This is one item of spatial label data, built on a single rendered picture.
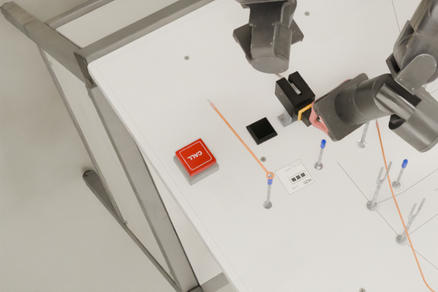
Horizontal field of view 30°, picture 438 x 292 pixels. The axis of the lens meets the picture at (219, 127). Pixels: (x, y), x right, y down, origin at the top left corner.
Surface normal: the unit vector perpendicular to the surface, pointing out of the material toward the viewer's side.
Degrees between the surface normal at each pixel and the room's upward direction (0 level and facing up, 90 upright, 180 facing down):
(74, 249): 0
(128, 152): 0
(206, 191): 53
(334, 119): 25
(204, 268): 0
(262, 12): 62
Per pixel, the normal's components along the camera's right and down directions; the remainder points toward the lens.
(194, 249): 0.43, 0.28
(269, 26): -0.36, -0.32
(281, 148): 0.00, -0.51
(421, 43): -0.04, 0.40
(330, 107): 0.36, -0.14
